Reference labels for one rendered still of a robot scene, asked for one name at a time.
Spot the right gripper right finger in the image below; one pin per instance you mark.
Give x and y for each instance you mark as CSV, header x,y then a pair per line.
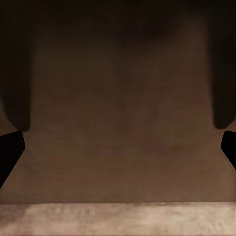
x,y
228,145

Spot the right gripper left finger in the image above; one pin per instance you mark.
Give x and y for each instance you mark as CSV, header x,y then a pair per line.
x,y
12,146

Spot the cabinet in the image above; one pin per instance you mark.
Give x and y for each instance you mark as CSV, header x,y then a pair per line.
x,y
118,101

